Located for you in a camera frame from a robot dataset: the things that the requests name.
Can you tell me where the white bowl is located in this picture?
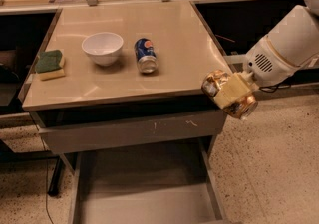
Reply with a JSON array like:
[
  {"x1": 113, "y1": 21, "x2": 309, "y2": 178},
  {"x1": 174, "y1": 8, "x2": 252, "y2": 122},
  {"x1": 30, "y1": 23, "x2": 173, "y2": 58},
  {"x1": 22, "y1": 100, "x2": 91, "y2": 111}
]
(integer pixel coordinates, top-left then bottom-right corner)
[{"x1": 82, "y1": 32, "x2": 124, "y2": 67}]

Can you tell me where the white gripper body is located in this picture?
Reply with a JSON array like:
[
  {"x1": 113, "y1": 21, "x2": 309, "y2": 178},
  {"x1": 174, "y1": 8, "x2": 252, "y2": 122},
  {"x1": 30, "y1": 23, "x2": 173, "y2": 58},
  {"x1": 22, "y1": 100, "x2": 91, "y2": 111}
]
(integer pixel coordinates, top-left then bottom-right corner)
[{"x1": 243, "y1": 36, "x2": 299, "y2": 88}]

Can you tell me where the blue Pepsi can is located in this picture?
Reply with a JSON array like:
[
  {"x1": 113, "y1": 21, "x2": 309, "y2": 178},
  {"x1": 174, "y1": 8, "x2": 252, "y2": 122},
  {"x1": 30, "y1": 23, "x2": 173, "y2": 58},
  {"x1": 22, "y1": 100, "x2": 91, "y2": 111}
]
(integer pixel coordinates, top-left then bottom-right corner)
[{"x1": 134, "y1": 38, "x2": 158, "y2": 74}]

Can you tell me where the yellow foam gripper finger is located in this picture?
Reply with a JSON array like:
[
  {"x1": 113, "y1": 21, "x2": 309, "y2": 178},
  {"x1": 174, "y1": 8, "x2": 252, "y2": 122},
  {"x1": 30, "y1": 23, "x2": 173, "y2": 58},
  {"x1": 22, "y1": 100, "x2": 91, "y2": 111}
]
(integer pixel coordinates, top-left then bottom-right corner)
[{"x1": 213, "y1": 72, "x2": 258, "y2": 109}]

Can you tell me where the grey top drawer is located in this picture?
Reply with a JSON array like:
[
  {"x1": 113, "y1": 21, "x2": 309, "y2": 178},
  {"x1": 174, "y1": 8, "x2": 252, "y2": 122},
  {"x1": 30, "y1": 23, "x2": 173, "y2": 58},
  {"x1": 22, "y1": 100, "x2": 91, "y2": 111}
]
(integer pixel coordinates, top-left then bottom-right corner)
[{"x1": 39, "y1": 110, "x2": 226, "y2": 154}]

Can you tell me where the orange crushed soda can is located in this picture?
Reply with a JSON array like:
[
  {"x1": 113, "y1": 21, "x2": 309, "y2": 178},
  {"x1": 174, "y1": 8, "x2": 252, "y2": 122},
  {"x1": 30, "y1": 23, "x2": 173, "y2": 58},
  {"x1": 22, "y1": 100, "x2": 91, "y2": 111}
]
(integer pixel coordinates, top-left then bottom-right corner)
[{"x1": 201, "y1": 70, "x2": 258, "y2": 119}]

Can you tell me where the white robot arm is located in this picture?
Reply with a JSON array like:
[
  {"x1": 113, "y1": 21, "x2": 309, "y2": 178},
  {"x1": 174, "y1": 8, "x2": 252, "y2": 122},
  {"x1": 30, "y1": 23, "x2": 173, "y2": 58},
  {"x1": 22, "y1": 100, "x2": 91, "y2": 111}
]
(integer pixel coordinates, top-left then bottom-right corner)
[{"x1": 213, "y1": 0, "x2": 319, "y2": 109}]

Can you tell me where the grey drawer cabinet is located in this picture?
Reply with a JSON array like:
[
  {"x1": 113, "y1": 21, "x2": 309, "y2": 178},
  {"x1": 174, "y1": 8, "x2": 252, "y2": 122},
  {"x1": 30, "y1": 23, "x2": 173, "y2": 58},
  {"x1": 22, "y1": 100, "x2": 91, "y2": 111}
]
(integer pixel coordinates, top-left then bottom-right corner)
[{"x1": 17, "y1": 0, "x2": 242, "y2": 224}]

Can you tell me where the black floor cable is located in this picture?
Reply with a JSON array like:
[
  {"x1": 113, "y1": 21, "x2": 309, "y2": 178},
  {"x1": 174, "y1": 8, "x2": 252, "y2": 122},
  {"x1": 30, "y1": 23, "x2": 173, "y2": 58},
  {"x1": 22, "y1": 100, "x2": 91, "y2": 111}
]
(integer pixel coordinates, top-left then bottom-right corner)
[{"x1": 39, "y1": 124, "x2": 56, "y2": 224}]

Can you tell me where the green and yellow sponge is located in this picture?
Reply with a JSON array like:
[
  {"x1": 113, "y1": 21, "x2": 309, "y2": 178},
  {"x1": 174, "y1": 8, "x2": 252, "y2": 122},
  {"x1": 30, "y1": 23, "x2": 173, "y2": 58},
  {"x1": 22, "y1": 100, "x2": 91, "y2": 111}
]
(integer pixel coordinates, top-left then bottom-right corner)
[{"x1": 35, "y1": 50, "x2": 65, "y2": 81}]

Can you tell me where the grey open middle drawer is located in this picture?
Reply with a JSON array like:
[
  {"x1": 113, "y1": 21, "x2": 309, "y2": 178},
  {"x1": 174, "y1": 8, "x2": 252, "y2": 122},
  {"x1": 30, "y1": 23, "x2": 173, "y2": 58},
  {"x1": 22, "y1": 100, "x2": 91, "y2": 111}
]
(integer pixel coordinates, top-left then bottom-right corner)
[{"x1": 68, "y1": 140, "x2": 232, "y2": 224}]

